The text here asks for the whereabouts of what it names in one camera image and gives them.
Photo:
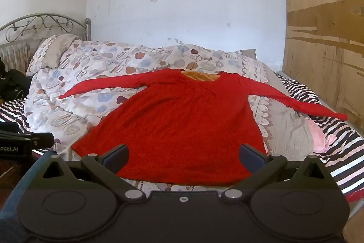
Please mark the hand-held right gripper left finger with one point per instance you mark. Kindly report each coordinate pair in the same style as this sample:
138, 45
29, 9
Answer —
115, 159

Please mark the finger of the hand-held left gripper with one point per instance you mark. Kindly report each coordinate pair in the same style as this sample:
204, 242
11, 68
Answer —
42, 140

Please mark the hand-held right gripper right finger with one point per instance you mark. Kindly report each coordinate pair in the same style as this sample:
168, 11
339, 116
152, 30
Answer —
251, 158

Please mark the red sweater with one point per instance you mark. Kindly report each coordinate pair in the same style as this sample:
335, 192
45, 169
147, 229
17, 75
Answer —
182, 123

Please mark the black clothes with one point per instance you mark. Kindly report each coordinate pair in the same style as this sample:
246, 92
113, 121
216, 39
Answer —
11, 80

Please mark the person's blue pants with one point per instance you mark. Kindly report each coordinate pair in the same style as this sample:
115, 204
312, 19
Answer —
15, 203

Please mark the pink cloth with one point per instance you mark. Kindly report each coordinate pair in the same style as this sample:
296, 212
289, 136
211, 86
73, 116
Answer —
318, 137

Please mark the patterned pillow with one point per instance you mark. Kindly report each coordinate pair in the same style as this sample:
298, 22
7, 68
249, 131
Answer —
51, 52

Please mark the striped bedsheet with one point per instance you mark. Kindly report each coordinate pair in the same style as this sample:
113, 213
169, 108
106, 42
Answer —
341, 152

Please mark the metal headboard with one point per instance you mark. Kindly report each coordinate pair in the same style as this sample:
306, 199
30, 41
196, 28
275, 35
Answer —
14, 52

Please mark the patterned duvet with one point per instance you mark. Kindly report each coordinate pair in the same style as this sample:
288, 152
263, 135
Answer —
113, 60

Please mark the grey-brown pillow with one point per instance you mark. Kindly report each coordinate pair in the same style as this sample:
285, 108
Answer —
248, 53

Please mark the plywood board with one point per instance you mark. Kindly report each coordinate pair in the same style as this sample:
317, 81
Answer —
327, 32

